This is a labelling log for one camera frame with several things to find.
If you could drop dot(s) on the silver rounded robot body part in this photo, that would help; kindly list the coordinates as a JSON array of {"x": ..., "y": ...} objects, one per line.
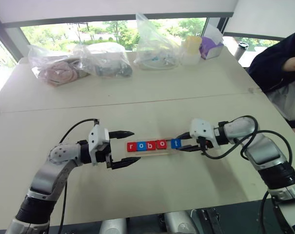
[
  {"x": 179, "y": 223},
  {"x": 113, "y": 226}
]

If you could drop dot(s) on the blue letter o block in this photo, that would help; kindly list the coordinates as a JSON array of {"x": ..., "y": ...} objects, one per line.
[{"x": 141, "y": 146}]

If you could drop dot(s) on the tall clear plastic bag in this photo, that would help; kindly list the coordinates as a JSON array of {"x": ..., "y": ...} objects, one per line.
[{"x": 157, "y": 46}]

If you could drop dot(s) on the person in dark jacket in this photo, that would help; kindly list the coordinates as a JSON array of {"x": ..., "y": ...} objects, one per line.
[{"x": 271, "y": 70}]

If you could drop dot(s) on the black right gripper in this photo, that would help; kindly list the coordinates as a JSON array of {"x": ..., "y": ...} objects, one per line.
[{"x": 207, "y": 145}]

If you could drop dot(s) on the purple tissue box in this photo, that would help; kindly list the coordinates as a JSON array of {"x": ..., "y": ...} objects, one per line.
[{"x": 210, "y": 47}]

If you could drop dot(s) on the blue letter t block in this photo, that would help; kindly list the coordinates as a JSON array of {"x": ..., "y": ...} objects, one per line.
[{"x": 176, "y": 143}]

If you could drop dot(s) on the red letter o block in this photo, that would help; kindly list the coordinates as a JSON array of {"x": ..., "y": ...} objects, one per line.
[{"x": 161, "y": 145}]

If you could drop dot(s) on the white tumbler with black lid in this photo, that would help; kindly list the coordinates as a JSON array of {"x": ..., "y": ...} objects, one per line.
[{"x": 241, "y": 50}]

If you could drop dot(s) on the bare person forearm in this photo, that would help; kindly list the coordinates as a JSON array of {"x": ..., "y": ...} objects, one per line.
[{"x": 293, "y": 64}]

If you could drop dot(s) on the plastic bag with dark items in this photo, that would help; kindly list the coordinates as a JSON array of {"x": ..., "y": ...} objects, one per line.
[{"x": 108, "y": 63}]

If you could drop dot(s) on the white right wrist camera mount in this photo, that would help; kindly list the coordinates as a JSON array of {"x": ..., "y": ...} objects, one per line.
[{"x": 202, "y": 129}]

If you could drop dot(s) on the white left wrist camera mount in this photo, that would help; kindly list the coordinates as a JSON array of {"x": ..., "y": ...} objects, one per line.
[{"x": 98, "y": 136}]

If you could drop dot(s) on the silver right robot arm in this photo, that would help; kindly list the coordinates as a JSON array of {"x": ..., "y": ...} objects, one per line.
[{"x": 266, "y": 151}]

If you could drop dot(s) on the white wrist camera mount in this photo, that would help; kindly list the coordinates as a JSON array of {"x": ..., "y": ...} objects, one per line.
[
  {"x": 98, "y": 136},
  {"x": 202, "y": 129}
]

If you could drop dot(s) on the white roller blind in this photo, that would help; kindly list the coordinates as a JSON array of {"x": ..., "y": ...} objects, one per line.
[
  {"x": 266, "y": 17},
  {"x": 113, "y": 8}
]

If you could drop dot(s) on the red letter b block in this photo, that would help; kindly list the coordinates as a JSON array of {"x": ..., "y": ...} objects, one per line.
[{"x": 151, "y": 146}]

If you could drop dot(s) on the wooden block holder strip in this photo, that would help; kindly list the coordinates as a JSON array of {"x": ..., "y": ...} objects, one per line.
[{"x": 119, "y": 148}]

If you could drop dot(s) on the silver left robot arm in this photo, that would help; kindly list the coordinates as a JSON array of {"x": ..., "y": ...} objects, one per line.
[{"x": 52, "y": 170}]

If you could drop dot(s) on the dark window frame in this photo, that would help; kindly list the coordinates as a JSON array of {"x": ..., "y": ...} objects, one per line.
[{"x": 113, "y": 18}]

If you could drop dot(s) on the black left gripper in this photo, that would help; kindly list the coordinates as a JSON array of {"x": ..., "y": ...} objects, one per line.
[{"x": 104, "y": 154}]

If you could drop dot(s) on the plastic bag with pink cloth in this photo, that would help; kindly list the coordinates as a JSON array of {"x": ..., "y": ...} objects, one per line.
[{"x": 57, "y": 70}]

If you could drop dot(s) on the red letter r block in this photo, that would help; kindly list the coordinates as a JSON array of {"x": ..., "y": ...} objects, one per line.
[{"x": 131, "y": 147}]

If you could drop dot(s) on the white and yellow plastic container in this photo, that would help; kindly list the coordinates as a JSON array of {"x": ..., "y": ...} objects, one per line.
[{"x": 191, "y": 51}]

